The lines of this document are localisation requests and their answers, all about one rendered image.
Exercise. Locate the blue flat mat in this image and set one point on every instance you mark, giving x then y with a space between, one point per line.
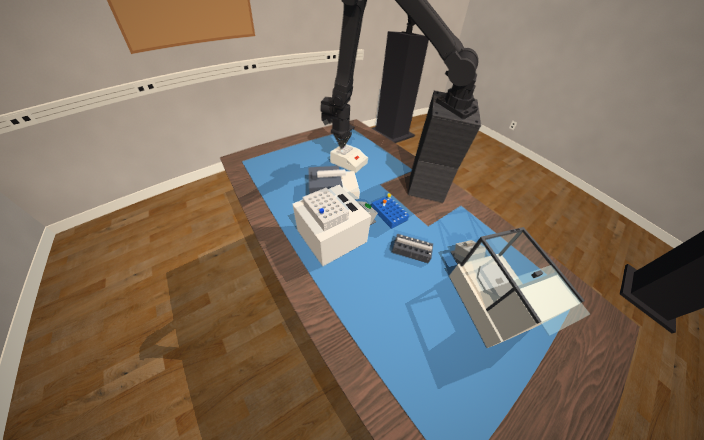
406 315

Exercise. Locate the blue tube rack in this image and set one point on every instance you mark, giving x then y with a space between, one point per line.
388 213

